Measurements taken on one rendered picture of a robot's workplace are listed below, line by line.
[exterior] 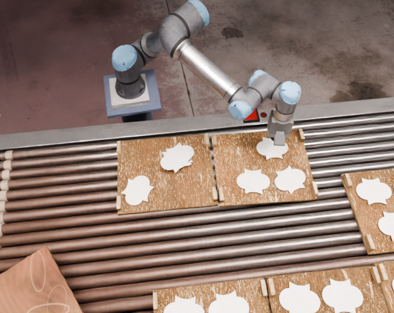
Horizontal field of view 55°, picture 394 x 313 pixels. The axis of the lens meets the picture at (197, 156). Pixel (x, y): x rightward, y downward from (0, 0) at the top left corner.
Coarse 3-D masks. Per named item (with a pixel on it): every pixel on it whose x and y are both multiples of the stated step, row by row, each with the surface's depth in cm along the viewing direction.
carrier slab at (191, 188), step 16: (128, 144) 171; (144, 144) 171; (160, 144) 171; (176, 144) 171; (192, 144) 171; (128, 160) 166; (144, 160) 166; (160, 160) 166; (192, 160) 166; (208, 160) 166; (128, 176) 162; (160, 176) 162; (176, 176) 162; (192, 176) 162; (208, 176) 162; (160, 192) 159; (176, 192) 159; (192, 192) 159; (208, 192) 159; (128, 208) 155; (144, 208) 155; (160, 208) 155; (176, 208) 155; (192, 208) 156
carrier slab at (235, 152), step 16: (224, 144) 171; (240, 144) 171; (256, 144) 171; (288, 144) 171; (304, 144) 171; (224, 160) 166; (240, 160) 166; (256, 160) 166; (272, 160) 166; (288, 160) 166; (304, 160) 166; (224, 176) 162; (272, 176) 162; (224, 192) 159; (240, 192) 159; (272, 192) 159; (304, 192) 159
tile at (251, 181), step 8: (240, 176) 161; (248, 176) 161; (256, 176) 161; (264, 176) 161; (240, 184) 159; (248, 184) 159; (256, 184) 159; (264, 184) 159; (248, 192) 158; (256, 192) 158
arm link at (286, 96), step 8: (280, 88) 135; (288, 88) 134; (296, 88) 134; (272, 96) 139; (280, 96) 136; (288, 96) 133; (296, 96) 133; (280, 104) 138; (288, 104) 136; (296, 104) 139; (280, 112) 142; (288, 112) 140
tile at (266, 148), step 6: (264, 138) 171; (270, 138) 171; (258, 144) 169; (264, 144) 169; (270, 144) 169; (258, 150) 168; (264, 150) 168; (270, 150) 168; (276, 150) 168; (282, 150) 168; (270, 156) 166; (276, 156) 166
